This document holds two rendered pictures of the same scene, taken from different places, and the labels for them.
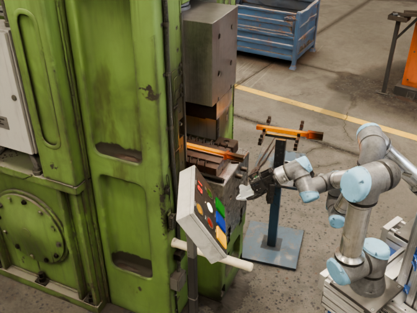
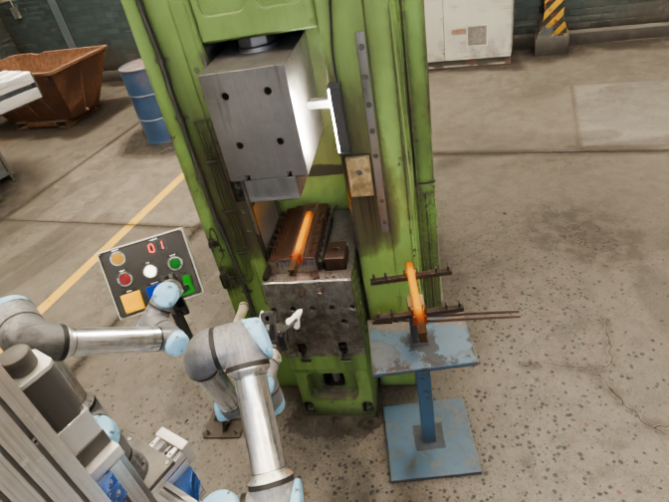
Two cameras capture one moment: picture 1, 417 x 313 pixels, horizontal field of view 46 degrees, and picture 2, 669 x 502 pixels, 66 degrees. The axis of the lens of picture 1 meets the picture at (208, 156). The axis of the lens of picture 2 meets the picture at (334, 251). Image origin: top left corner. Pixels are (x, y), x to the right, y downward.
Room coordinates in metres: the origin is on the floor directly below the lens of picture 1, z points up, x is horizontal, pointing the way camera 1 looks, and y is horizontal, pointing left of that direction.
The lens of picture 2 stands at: (2.05, -1.81, 2.20)
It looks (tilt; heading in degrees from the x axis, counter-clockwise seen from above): 35 degrees down; 79
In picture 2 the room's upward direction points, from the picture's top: 12 degrees counter-clockwise
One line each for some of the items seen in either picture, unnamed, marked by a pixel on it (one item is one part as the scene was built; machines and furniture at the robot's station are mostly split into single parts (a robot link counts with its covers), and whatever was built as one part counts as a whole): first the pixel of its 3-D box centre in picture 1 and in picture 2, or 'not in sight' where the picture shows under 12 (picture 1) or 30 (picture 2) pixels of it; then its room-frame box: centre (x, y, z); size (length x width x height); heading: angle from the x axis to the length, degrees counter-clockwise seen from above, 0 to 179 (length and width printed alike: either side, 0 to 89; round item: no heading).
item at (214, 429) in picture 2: not in sight; (224, 415); (1.65, 0.08, 0.05); 0.22 x 0.22 x 0.09; 65
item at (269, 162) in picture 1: (278, 167); (419, 341); (2.58, -0.45, 0.67); 0.40 x 0.30 x 0.02; 163
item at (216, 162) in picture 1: (188, 154); (301, 236); (2.28, 0.11, 0.96); 0.42 x 0.20 x 0.09; 65
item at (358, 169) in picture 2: not in sight; (359, 176); (2.54, -0.09, 1.27); 0.09 x 0.02 x 0.17; 155
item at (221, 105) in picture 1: (187, 95); (283, 163); (2.28, 0.11, 1.32); 0.42 x 0.20 x 0.10; 65
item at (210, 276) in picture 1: (193, 244); (339, 346); (2.34, 0.10, 0.23); 0.55 x 0.37 x 0.47; 65
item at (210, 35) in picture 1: (189, 46); (279, 104); (2.32, 0.09, 1.56); 0.42 x 0.39 x 0.40; 65
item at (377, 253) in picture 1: (372, 256); (101, 442); (1.46, -0.67, 0.98); 0.13 x 0.12 x 0.14; 116
